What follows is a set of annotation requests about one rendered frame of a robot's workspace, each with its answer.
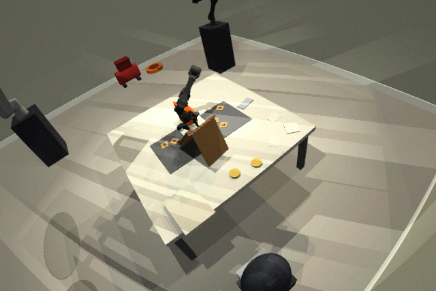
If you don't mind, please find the orange wooden board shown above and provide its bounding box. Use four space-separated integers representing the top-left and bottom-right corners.
179 114 229 167

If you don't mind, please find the yellow round disc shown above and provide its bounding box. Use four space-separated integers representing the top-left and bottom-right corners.
251 157 262 168
230 168 240 179

